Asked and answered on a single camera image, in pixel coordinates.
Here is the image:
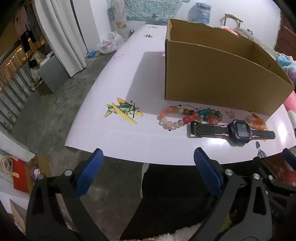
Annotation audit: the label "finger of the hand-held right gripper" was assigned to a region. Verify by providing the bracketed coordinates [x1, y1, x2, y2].
[253, 156, 296, 200]
[282, 148, 296, 164]

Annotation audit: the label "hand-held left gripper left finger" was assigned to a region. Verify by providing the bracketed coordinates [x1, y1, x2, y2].
[25, 148, 109, 241]

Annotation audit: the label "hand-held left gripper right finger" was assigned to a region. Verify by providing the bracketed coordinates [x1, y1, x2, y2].
[194, 147, 273, 241]

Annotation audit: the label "orange bead bracelet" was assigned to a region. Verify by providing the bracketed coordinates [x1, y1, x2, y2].
[246, 112, 269, 142]

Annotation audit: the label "black smart watch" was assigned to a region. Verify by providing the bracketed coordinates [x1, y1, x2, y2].
[187, 119, 276, 147]

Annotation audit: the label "multicoloured bead bracelet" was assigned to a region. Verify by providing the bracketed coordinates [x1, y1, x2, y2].
[183, 108, 223, 126]

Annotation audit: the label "pastel pink bead bracelet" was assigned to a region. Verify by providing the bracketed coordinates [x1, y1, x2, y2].
[157, 105, 192, 130]

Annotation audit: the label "brown cardboard box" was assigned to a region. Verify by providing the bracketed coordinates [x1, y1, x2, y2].
[164, 19, 295, 116]

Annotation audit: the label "black pants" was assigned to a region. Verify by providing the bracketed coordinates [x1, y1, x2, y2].
[120, 163, 232, 241]

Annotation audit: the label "pink printed blanket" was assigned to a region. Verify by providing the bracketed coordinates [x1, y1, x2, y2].
[261, 90, 296, 186]

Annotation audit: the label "open floor carton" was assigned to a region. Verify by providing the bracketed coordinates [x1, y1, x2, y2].
[24, 154, 52, 195]

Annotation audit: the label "yellow green airplane sticker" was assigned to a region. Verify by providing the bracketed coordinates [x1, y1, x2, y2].
[106, 97, 144, 124]

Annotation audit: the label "red paper bag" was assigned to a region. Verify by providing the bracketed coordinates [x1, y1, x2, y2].
[1, 156, 30, 194]

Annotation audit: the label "white fluffy cloth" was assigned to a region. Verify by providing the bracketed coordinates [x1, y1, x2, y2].
[143, 228, 204, 241]

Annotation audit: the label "blue printed blanket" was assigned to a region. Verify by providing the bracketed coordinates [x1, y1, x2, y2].
[276, 53, 296, 84]

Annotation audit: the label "grey cabinet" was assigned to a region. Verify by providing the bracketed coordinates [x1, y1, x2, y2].
[38, 54, 70, 93]

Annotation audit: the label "brown door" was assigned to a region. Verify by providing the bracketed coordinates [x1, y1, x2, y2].
[274, 11, 296, 56]

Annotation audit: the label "grey fuzzy blanket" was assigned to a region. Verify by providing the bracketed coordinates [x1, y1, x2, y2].
[233, 27, 278, 59]

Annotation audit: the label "metal window grille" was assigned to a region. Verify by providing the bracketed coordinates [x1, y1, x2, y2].
[0, 35, 48, 133]

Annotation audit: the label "white plastic bag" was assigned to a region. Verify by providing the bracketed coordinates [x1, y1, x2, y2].
[97, 31, 125, 54]

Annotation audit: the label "white curtain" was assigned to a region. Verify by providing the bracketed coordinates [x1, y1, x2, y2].
[35, 0, 109, 77]

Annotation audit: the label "blue water jug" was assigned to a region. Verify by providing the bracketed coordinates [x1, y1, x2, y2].
[188, 2, 212, 24]

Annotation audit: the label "dark star chain necklace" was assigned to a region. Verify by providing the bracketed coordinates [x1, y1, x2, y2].
[169, 104, 199, 111]

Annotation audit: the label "patterned wall cloth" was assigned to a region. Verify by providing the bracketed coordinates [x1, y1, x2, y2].
[107, 0, 184, 22]

